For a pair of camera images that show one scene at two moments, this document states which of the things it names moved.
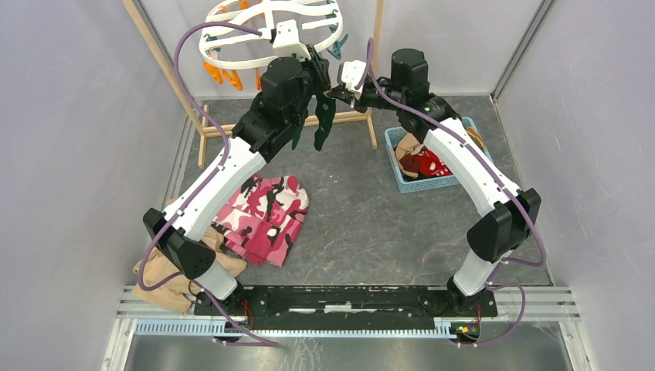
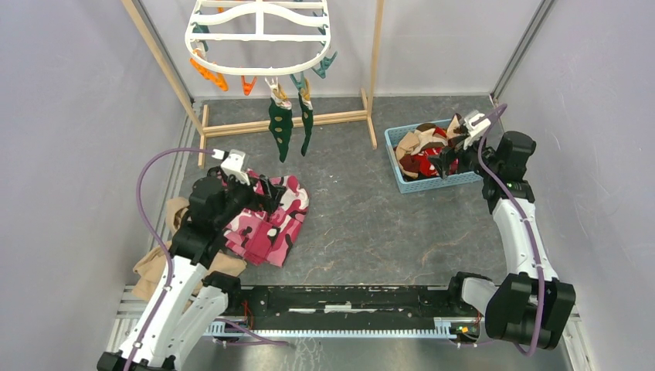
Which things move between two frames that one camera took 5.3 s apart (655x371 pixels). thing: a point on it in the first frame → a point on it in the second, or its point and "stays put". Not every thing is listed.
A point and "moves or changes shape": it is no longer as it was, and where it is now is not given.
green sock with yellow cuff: x=296 y=128 moves or changes shape
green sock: x=325 y=108 → x=307 y=112
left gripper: x=319 y=67 → x=270 y=200
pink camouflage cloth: x=262 y=219 stays put
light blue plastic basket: x=407 y=186 stays put
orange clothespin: x=259 y=79 → x=247 y=86
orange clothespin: x=232 y=76 → x=218 y=78
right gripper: x=340 y=92 → x=450 y=153
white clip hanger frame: x=239 y=34 moves or changes shape
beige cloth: x=176 y=293 stays put
